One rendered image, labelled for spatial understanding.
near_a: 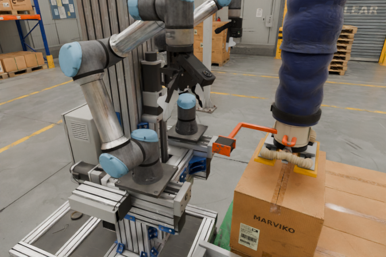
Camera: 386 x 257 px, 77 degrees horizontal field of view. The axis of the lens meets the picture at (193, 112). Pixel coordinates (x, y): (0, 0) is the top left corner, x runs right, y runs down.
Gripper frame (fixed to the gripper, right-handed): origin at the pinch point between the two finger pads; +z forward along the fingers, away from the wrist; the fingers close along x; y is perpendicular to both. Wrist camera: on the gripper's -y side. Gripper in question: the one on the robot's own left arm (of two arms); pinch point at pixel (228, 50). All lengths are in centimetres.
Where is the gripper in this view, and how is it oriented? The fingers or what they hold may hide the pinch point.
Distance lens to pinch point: 161.6
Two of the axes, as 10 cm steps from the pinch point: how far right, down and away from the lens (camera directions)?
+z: 0.0, 9.2, 3.9
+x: 3.5, -3.7, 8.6
